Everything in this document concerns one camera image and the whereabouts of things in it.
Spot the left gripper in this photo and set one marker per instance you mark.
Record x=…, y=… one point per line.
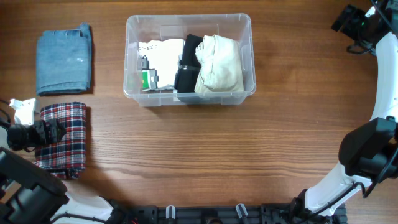
x=41, y=138

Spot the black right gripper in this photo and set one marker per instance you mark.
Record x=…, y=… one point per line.
x=357, y=14

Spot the red plaid shirt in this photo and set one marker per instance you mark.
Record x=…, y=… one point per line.
x=67, y=158

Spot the blue denim jeans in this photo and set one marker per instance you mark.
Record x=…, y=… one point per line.
x=63, y=61

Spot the cream cloth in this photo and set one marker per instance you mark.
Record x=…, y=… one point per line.
x=221, y=69

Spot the white printed t-shirt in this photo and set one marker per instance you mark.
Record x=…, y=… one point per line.
x=164, y=57

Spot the black garment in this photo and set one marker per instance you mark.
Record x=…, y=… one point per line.
x=189, y=66

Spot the clear plastic storage bin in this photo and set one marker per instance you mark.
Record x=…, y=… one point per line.
x=140, y=81

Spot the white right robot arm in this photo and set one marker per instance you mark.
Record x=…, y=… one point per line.
x=367, y=155

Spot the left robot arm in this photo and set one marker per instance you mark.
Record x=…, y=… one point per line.
x=30, y=194

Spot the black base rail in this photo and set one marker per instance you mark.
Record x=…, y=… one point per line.
x=262, y=214

